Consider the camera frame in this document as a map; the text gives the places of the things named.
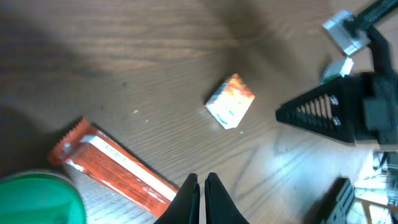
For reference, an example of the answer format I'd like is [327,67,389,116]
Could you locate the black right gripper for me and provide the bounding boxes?
[275,27,397,145]

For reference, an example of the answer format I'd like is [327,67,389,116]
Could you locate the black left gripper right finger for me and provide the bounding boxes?
[205,172,249,224]

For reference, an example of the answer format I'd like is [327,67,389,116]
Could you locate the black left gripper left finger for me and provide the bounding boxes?
[154,173,200,224]

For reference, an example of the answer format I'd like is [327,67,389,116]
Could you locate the white green box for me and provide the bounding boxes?
[320,57,354,85]

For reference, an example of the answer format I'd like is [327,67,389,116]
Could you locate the small orange white box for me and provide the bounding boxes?
[205,73,255,129]

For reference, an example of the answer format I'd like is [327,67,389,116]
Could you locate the orange snack bar wrapper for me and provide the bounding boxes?
[48,118,179,218]

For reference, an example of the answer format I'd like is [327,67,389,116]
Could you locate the wooden chair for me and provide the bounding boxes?
[355,188,397,224]

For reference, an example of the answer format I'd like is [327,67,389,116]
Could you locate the green lid jar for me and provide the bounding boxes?
[1,170,88,224]

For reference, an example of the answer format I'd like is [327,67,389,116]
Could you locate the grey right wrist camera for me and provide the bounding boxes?
[322,10,371,57]

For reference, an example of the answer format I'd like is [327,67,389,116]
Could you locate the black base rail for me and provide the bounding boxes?
[304,177,356,224]

